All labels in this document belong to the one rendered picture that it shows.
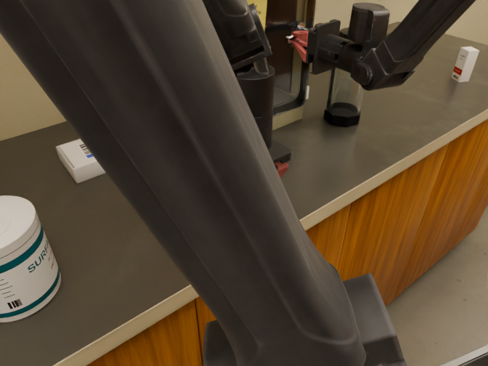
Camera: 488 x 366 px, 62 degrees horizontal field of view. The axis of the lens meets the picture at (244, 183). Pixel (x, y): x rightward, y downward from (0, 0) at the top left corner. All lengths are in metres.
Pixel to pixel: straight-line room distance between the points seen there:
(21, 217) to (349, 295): 0.53
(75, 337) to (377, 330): 0.53
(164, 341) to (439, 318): 1.38
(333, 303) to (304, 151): 0.84
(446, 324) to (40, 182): 1.62
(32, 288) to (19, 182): 0.38
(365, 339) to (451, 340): 1.71
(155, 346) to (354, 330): 0.64
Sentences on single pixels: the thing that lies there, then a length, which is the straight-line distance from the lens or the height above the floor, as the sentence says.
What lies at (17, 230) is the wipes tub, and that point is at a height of 1.09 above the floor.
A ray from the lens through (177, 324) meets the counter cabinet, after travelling 0.81.
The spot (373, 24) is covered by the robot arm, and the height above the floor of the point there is 1.28.
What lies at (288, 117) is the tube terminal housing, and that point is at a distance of 1.12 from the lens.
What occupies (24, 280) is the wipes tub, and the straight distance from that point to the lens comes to 0.68.
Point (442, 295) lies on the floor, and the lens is 2.06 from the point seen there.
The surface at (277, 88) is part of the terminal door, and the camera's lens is 1.03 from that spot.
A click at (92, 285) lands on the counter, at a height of 0.94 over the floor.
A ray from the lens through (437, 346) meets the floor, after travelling 1.89.
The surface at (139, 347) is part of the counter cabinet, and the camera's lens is 0.80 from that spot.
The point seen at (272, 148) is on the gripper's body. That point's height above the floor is 1.19.
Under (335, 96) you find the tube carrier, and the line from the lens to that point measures 1.12.
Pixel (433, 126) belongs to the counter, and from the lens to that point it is 1.23.
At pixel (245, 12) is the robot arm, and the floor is 1.38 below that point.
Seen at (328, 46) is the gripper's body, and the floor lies 1.21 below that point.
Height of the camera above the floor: 1.48
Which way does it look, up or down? 37 degrees down
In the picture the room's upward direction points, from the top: straight up
